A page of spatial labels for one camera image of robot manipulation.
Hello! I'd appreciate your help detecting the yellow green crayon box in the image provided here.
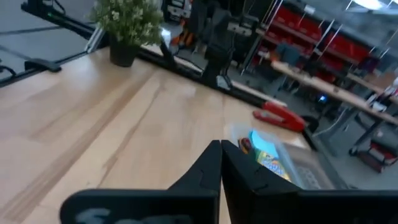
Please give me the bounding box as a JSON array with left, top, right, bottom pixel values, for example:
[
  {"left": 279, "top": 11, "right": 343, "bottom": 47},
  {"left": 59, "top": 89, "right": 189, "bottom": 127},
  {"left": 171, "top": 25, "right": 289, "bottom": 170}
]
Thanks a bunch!
[{"left": 254, "top": 149, "right": 294, "bottom": 183}]

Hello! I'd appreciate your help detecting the green potted plant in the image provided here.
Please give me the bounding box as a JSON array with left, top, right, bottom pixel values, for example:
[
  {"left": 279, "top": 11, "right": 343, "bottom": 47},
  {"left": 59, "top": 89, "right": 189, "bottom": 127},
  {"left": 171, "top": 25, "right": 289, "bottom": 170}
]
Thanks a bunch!
[{"left": 90, "top": 0, "right": 164, "bottom": 68}]

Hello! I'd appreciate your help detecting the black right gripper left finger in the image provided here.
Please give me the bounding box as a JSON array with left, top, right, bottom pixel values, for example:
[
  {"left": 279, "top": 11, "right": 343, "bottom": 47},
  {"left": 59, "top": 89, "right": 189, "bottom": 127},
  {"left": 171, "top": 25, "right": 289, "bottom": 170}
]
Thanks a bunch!
[{"left": 59, "top": 139, "right": 223, "bottom": 224}]

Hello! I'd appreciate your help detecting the red stapler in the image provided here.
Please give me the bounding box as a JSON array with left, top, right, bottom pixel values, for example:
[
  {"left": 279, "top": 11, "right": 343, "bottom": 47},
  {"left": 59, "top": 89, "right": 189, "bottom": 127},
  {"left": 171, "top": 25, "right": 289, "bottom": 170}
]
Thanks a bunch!
[{"left": 252, "top": 101, "right": 307, "bottom": 133}]

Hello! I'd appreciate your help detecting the wooden workbench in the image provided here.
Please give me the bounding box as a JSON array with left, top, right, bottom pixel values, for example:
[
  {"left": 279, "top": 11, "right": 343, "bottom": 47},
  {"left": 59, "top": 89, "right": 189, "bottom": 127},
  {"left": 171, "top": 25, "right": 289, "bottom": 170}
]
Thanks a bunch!
[{"left": 269, "top": 60, "right": 398, "bottom": 126}]

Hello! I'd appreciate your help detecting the clear plastic pencil box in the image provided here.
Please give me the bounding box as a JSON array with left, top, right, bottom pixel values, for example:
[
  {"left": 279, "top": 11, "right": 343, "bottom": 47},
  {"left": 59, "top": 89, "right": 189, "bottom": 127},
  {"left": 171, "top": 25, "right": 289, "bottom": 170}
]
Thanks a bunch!
[{"left": 228, "top": 123, "right": 313, "bottom": 190}]

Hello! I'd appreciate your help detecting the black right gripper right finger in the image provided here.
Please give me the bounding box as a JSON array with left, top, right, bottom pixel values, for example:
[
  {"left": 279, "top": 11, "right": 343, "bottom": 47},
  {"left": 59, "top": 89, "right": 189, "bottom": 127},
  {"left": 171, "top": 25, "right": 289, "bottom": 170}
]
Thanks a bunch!
[{"left": 220, "top": 139, "right": 398, "bottom": 224}]

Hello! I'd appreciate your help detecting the shelf with red bins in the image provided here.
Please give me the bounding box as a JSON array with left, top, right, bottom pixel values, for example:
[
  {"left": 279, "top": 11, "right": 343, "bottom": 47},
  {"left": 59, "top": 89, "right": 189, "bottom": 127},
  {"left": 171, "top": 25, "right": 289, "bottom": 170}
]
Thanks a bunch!
[{"left": 264, "top": 0, "right": 385, "bottom": 82}]

